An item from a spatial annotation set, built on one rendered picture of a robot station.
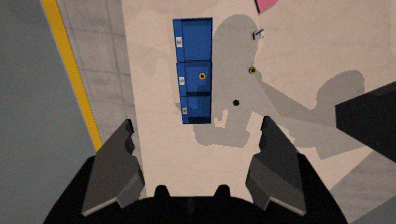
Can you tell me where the blue rack of bins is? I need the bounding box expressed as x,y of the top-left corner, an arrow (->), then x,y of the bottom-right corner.
173,17 -> 213,124

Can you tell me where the brass hex nut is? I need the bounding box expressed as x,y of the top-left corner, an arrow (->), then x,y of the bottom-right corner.
199,72 -> 206,79
249,67 -> 256,74

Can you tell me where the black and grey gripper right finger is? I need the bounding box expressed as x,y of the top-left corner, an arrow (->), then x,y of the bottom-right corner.
245,116 -> 348,224

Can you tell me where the pink flat square block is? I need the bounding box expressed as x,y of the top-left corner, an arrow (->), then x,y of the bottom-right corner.
254,0 -> 278,14

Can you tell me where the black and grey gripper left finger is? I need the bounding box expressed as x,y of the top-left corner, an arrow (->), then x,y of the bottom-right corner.
43,119 -> 145,224

